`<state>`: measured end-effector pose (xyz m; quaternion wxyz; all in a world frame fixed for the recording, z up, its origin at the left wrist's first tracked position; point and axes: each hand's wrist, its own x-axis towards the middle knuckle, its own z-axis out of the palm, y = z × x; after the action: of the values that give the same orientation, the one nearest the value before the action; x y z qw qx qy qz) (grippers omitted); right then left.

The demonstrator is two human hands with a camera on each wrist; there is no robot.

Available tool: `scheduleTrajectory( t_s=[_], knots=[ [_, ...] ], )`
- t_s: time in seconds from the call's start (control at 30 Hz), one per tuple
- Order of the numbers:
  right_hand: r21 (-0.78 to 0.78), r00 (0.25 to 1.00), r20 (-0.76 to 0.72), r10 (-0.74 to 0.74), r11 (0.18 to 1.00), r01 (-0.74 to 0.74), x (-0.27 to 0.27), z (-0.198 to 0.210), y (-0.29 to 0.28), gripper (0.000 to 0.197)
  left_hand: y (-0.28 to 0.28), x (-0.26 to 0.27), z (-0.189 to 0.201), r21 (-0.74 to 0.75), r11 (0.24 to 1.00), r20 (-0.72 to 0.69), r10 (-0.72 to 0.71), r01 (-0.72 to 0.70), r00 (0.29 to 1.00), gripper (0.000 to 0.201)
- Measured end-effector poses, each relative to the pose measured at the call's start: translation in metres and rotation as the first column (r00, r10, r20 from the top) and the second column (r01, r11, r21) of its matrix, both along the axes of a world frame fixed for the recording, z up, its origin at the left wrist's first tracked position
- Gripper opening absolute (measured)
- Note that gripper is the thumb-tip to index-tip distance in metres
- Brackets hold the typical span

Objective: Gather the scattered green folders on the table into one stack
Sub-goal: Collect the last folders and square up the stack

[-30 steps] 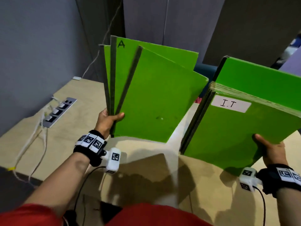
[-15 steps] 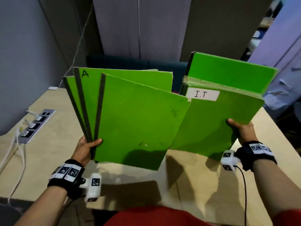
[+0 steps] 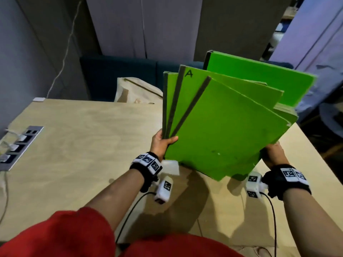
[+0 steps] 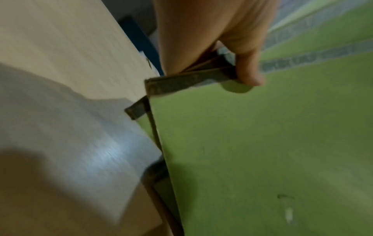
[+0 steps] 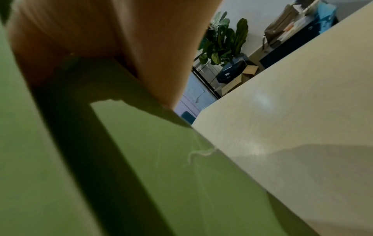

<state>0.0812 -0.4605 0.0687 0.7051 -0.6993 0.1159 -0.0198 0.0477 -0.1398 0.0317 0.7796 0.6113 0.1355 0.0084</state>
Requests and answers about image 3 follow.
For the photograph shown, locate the black left wristband with markers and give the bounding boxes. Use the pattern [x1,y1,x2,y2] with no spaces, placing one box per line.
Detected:
[129,152,163,193]

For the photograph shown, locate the stack of gathered green folders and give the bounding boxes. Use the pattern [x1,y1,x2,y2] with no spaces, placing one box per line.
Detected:
[162,50,318,182]

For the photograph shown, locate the black right wristband with markers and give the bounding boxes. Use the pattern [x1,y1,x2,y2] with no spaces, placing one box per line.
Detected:
[262,164,312,201]

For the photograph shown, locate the person's right hand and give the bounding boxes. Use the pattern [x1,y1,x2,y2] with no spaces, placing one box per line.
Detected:
[261,141,290,170]

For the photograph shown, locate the grey chair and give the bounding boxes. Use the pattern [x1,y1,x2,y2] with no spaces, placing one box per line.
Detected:
[319,103,343,158]

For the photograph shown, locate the black camera cable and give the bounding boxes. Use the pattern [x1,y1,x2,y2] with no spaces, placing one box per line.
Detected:
[115,192,156,244]
[261,192,277,257]

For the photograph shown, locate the dark teal sofa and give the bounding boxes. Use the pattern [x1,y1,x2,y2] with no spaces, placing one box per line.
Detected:
[80,55,204,102]

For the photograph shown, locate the person's left hand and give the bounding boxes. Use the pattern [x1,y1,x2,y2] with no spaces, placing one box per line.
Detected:
[149,129,179,162]

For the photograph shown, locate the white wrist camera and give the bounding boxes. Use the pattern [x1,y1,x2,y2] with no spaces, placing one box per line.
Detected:
[154,176,174,205]
[245,171,268,199]

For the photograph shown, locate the thin white wall cable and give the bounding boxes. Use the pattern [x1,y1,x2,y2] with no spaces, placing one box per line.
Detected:
[46,1,82,99]

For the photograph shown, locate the lavender board with taped papers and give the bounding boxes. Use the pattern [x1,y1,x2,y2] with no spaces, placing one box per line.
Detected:
[269,0,343,124]

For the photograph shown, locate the table power socket strip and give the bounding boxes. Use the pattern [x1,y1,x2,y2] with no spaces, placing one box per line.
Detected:
[0,125,44,172]

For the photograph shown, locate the black right camera cable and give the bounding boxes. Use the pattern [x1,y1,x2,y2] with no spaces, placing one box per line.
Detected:
[261,192,277,257]

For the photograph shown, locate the beige tote bag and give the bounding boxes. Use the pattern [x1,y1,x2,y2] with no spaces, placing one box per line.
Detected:
[114,77,164,105]

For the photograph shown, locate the grey partition panel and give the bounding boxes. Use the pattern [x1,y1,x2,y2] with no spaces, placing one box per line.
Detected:
[85,0,203,62]

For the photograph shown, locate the black wristband with markers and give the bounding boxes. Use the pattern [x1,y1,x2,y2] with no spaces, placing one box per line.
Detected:
[262,164,312,201]
[129,152,163,193]

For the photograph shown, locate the person's left forearm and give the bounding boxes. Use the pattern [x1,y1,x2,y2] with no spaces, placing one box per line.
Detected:
[85,168,145,232]

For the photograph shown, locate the person's right forearm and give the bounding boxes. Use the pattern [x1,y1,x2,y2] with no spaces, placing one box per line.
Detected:
[283,187,343,257]

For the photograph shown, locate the red shirt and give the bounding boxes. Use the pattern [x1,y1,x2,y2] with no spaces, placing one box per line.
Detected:
[0,207,244,257]

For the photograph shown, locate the black left camera cable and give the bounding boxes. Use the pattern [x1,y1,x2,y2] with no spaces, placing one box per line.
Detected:
[115,192,156,244]

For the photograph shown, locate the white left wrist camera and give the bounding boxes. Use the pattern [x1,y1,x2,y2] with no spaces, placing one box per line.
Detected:
[154,176,174,205]

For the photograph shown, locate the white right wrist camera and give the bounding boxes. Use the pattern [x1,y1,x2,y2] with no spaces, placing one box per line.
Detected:
[245,171,268,199]

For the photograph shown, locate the bundle of white cables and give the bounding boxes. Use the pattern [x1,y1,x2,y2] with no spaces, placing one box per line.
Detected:
[0,130,21,225]

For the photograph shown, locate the taupe partition panel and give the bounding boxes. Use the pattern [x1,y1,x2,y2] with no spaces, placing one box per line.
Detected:
[193,0,293,62]

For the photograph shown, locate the dark teal armchair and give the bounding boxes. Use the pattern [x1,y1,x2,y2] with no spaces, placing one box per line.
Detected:
[264,60,294,70]

